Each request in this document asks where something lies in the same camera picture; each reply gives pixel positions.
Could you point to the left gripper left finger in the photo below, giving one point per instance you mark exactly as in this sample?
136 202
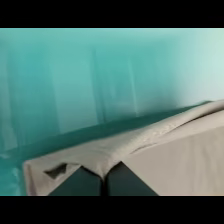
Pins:
81 185

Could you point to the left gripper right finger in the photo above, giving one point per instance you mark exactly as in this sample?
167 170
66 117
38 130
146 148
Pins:
126 183

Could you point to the beige shirt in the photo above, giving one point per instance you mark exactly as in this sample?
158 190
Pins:
173 156

